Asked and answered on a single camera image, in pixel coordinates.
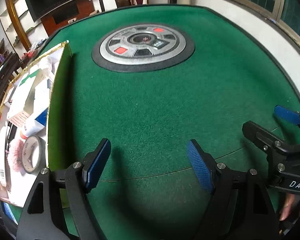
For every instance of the wooden wall shelf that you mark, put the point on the wooden wall shelf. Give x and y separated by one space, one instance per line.
15 17

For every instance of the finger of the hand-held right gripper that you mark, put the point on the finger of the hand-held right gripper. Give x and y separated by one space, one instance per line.
287 116
260 133

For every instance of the large white medicine box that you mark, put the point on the large white medicine box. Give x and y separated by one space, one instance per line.
22 97

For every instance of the long white blue box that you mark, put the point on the long white blue box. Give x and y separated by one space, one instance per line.
42 97

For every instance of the brown tape roll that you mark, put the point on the brown tape roll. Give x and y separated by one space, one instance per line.
32 152

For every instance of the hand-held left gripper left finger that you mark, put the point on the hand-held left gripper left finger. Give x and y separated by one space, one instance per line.
97 166

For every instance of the white gold-edged cardboard box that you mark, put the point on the white gold-edged cardboard box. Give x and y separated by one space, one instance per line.
60 100

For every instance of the pink fluffy ball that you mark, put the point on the pink fluffy ball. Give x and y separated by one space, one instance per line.
15 155

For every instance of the round mahjong table control panel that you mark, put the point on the round mahjong table control panel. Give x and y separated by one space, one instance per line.
130 57

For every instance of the red-brown television cabinet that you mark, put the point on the red-brown television cabinet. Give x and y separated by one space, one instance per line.
50 26

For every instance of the white barcode box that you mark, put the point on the white barcode box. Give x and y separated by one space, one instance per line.
2 155

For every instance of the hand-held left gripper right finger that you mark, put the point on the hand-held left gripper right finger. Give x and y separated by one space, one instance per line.
200 167

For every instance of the person's right hand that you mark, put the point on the person's right hand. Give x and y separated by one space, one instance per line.
286 210

